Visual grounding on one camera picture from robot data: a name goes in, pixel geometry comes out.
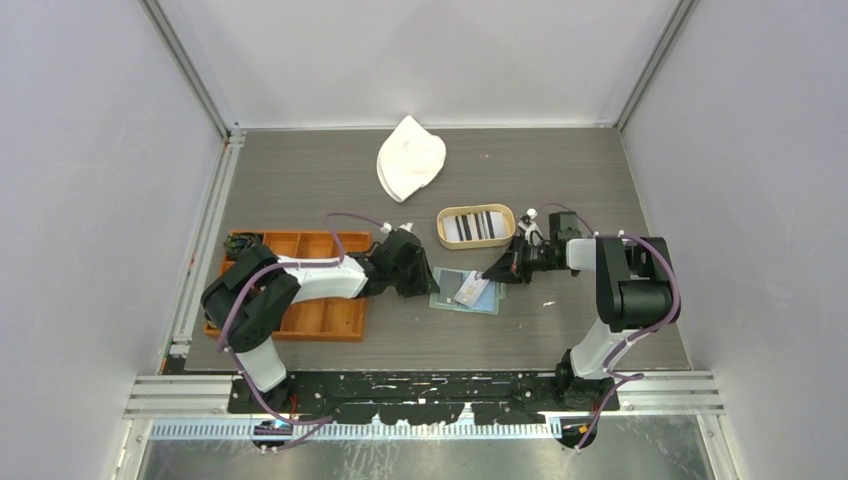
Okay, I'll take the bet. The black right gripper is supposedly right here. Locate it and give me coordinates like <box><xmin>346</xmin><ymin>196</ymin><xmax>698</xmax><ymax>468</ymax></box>
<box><xmin>482</xmin><ymin>233</ymin><xmax>558</xmax><ymax>286</ymax></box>

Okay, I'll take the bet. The grey credit card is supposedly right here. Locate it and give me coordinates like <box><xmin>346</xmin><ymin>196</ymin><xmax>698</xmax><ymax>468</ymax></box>
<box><xmin>437</xmin><ymin>269</ymin><xmax>465</xmax><ymax>305</ymax></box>

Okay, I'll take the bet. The green card holder wallet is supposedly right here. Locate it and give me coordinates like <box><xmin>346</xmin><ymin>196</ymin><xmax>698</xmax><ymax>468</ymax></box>
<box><xmin>429</xmin><ymin>267</ymin><xmax>506</xmax><ymax>315</ymax></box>

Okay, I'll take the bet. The white patterned credit card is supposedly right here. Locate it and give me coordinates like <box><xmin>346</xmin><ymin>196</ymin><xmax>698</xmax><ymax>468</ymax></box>
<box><xmin>454</xmin><ymin>271</ymin><xmax>489</xmax><ymax>308</ymax></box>

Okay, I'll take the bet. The beige oval card tray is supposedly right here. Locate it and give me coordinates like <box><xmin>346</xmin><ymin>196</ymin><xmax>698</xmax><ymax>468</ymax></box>
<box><xmin>436</xmin><ymin>204</ymin><xmax>516</xmax><ymax>250</ymax></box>

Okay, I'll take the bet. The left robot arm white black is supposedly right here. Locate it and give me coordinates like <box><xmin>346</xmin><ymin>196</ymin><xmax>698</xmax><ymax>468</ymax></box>
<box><xmin>200</xmin><ymin>228</ymin><xmax>440</xmax><ymax>413</ymax></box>

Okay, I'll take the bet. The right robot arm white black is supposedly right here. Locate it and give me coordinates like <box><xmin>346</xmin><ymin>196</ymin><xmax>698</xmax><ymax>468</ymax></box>
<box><xmin>482</xmin><ymin>210</ymin><xmax>682</xmax><ymax>411</ymax></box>

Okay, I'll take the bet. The silver credit card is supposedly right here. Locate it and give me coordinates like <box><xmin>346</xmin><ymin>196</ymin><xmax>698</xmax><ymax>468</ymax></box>
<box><xmin>442</xmin><ymin>216</ymin><xmax>464</xmax><ymax>243</ymax></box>

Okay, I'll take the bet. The white folded cloth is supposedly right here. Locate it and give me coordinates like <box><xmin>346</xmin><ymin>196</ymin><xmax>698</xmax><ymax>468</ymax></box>
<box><xmin>376</xmin><ymin>115</ymin><xmax>447</xmax><ymax>203</ymax></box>

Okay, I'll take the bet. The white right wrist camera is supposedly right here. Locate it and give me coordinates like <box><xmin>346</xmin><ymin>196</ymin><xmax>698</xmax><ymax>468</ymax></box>
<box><xmin>517</xmin><ymin>208</ymin><xmax>544</xmax><ymax>246</ymax></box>

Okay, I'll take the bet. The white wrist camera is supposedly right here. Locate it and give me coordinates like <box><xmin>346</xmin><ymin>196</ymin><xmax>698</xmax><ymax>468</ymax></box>
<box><xmin>517</xmin><ymin>208</ymin><xmax>544</xmax><ymax>246</ymax></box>
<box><xmin>379</xmin><ymin>222</ymin><xmax>414</xmax><ymax>238</ymax></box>

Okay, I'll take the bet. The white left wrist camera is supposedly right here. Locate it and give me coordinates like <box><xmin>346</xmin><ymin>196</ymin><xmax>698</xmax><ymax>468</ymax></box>
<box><xmin>379</xmin><ymin>222</ymin><xmax>414</xmax><ymax>238</ymax></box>

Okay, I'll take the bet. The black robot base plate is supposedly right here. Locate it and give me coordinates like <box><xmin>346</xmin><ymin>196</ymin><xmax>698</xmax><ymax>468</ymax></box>
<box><xmin>227</xmin><ymin>370</ymin><xmax>620</xmax><ymax>426</ymax></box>

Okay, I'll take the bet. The dark green coiled strap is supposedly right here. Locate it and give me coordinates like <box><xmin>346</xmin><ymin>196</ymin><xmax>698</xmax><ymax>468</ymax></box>
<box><xmin>223</xmin><ymin>232</ymin><xmax>265</xmax><ymax>260</ymax></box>

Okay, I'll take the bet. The aluminium frame rail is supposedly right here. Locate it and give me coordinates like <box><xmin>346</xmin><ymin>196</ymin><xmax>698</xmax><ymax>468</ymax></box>
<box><xmin>124</xmin><ymin>371</ymin><xmax>725</xmax><ymax>423</ymax></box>

